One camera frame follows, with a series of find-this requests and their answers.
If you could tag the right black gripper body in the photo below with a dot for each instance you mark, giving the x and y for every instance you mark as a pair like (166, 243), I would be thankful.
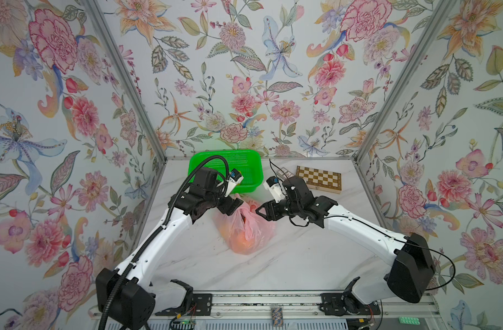
(277, 207)

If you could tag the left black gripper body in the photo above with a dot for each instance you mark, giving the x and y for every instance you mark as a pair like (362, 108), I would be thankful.
(226, 204)

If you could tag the pink plastic bag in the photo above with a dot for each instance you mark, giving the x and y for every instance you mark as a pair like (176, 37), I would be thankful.
(245, 232)

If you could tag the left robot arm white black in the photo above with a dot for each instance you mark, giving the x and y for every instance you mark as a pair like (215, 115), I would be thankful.
(127, 294)

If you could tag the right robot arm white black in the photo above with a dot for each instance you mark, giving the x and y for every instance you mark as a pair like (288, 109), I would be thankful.
(406, 266)

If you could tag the wooden chessboard box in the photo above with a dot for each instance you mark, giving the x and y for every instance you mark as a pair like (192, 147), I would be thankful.
(322, 180)

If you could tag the playing card deck box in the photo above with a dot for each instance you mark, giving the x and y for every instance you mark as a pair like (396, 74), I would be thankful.
(283, 173)

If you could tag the green plastic basket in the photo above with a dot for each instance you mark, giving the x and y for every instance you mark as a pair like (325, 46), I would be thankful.
(247, 162)

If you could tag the green led module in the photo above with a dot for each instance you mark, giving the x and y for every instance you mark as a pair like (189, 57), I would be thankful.
(409, 320)

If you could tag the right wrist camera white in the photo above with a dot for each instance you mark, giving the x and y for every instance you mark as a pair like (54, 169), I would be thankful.
(275, 187)

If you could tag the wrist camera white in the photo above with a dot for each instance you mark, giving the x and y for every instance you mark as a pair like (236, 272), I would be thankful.
(275, 187)
(234, 179)

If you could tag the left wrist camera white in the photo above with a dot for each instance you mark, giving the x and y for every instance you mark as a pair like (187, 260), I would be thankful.
(234, 179)

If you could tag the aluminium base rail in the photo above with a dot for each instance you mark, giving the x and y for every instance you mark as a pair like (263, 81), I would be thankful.
(305, 304)

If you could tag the small patterned tag on rail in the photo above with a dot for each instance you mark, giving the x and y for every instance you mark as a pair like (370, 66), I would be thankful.
(277, 316)

